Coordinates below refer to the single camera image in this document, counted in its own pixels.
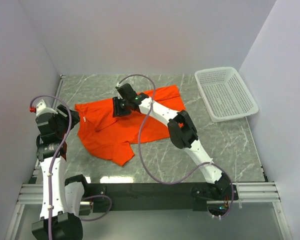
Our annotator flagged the orange t shirt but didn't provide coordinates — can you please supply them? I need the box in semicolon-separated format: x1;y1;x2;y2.
74;85;186;167

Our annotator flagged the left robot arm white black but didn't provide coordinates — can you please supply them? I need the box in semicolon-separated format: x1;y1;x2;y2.
30;100;87;240

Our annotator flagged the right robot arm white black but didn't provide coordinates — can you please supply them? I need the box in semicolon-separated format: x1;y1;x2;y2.
112;83;235;199

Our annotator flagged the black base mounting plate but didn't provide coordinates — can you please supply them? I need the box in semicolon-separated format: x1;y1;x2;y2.
84;182;238;213

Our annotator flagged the white plastic mesh basket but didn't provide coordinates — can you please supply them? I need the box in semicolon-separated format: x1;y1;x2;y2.
194;66;259;123

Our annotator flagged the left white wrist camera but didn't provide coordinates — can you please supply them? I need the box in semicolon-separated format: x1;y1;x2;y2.
29;99;57;117

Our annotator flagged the aluminium rail frame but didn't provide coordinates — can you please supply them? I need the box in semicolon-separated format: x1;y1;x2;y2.
18;80;280;219

